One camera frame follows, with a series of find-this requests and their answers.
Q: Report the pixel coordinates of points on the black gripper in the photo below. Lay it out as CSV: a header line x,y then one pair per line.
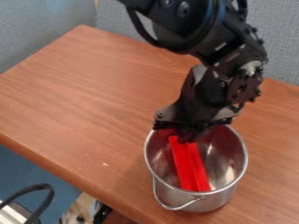
x,y
200,108

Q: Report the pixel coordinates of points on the red plastic block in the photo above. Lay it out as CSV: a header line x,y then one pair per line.
x,y
188,165

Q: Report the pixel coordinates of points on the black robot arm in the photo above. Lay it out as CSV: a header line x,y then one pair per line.
x,y
206,29

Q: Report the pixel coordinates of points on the metal pot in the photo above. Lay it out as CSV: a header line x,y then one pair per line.
x,y
224,156

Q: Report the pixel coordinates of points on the grey device under table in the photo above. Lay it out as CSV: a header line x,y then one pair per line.
x,y
13,214

